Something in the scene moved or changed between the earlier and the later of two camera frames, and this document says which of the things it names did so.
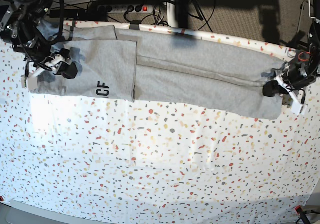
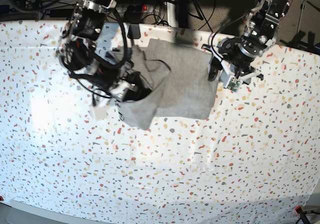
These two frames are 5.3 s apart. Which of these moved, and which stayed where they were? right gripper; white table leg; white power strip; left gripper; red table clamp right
Moved: right gripper; left gripper
Stayed: red table clamp right; white power strip; white table leg
